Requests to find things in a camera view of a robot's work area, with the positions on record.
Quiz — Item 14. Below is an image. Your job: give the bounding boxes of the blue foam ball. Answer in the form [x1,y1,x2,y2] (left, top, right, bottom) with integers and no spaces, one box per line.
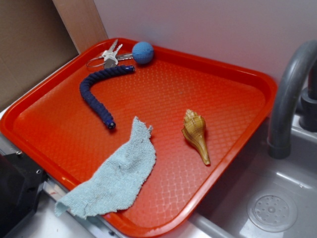
[132,42,154,64]

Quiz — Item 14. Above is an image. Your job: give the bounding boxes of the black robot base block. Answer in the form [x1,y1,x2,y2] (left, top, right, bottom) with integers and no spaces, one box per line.
[0,154,47,238]

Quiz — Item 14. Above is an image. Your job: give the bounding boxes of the brown spiral seashell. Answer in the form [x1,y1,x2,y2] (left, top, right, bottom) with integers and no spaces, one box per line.
[181,109,211,166]

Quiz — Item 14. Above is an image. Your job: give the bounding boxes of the red plastic tray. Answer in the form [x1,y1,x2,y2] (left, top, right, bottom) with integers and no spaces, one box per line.
[0,40,277,238]

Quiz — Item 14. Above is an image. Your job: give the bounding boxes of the silver key bunch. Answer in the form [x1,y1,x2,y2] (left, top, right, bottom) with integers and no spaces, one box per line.
[102,39,133,69]

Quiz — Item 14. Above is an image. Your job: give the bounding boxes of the light blue terry cloth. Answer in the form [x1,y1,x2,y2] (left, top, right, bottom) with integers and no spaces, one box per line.
[54,117,156,219]

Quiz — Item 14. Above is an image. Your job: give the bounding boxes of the grey plastic sink basin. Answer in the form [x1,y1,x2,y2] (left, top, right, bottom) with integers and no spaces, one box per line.
[190,122,317,238]

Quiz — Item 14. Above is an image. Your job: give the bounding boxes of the grey curved faucet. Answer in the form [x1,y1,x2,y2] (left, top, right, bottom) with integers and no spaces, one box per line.
[267,40,317,159]

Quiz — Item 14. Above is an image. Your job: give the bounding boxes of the round sink drain strainer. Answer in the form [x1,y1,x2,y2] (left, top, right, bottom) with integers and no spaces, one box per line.
[247,189,298,233]

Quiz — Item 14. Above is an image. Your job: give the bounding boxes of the brown cardboard panel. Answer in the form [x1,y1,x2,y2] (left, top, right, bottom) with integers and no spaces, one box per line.
[0,0,108,110]

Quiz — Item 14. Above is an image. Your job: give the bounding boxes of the dark blue braided rope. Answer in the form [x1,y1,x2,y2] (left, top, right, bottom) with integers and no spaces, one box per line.
[79,64,136,129]

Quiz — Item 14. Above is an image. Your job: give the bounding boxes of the thin wire key ring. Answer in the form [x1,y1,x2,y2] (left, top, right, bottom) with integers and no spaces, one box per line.
[86,56,106,68]

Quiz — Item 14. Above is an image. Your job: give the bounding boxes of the dark grey faucet handle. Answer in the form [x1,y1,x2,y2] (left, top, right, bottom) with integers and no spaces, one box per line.
[299,63,317,132]

